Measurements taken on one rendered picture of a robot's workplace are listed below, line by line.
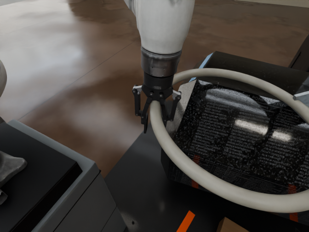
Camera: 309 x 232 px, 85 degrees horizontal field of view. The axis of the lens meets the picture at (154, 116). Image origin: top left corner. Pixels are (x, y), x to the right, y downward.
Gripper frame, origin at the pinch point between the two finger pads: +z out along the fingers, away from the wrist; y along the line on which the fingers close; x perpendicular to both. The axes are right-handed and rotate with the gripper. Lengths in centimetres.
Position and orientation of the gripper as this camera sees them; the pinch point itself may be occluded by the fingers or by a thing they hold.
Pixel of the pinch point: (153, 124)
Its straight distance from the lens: 55.5
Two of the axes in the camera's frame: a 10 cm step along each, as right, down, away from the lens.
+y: 9.9, 1.5, -0.5
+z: -0.7, 7.0, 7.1
